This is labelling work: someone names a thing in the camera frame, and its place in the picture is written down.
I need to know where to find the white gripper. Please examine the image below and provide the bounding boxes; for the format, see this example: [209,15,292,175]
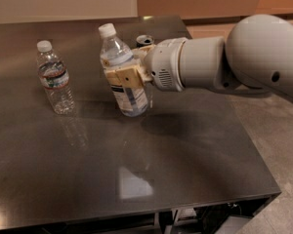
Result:
[105,37,187,92]

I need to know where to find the blue label plastic bottle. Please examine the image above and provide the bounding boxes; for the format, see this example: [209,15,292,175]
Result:
[99,23,148,117]

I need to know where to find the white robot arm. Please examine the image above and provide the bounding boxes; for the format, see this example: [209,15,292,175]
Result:
[103,15,293,99]

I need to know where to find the clear water bottle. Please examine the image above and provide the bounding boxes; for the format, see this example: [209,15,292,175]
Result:
[36,40,75,115]

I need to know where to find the blue silver energy drink can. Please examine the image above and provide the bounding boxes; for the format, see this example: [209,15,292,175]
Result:
[136,35,154,48]

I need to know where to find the items under table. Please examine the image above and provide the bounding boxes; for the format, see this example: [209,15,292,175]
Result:
[152,201,262,234]

